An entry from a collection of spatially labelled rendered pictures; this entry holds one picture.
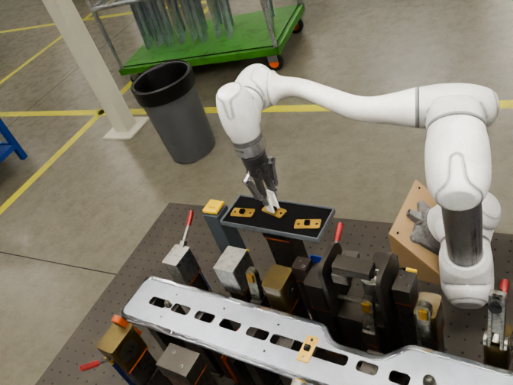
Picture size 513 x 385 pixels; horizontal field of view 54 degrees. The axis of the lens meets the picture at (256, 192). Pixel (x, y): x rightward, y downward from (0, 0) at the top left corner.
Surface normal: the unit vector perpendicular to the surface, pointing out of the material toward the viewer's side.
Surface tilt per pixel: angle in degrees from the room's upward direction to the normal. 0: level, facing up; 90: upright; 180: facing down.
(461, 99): 11
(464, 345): 0
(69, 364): 0
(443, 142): 26
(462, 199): 100
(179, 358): 0
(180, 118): 93
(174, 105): 93
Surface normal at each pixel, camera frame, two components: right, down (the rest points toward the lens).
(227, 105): -0.26, 0.48
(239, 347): -0.29, -0.74
